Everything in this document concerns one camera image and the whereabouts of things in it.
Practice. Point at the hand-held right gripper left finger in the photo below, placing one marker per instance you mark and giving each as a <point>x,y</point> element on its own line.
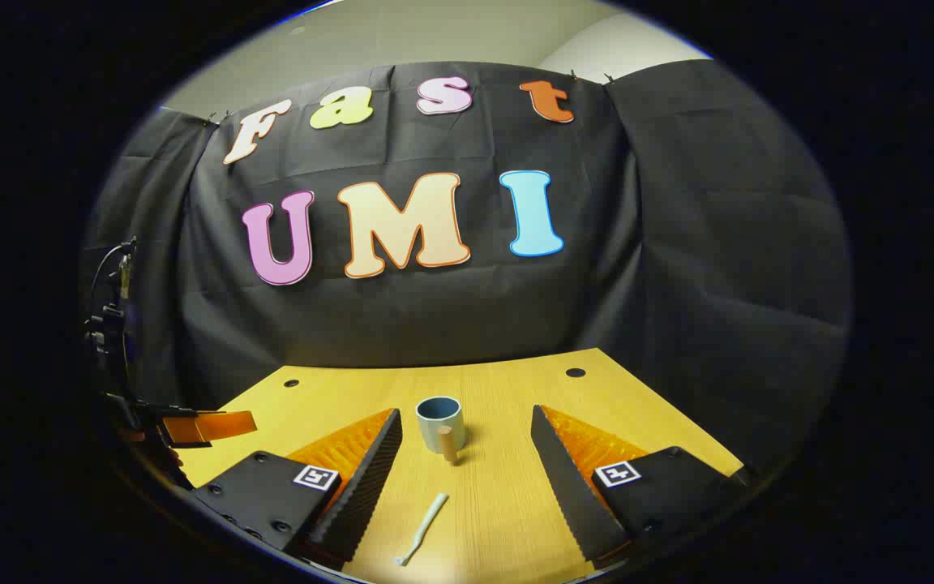
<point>370,487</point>

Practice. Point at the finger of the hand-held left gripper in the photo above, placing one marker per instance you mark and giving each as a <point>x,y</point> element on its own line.
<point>224,423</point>

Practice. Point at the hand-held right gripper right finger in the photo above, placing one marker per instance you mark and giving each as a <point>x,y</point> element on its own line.
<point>568,495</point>

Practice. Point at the pale blue toothbrush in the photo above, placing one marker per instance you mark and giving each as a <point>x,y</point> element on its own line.
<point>431,519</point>

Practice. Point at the wooden desktop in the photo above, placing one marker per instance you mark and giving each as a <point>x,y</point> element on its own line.
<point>499,519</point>

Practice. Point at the black backdrop cloth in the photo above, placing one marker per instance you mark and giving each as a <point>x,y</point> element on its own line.
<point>451,316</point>

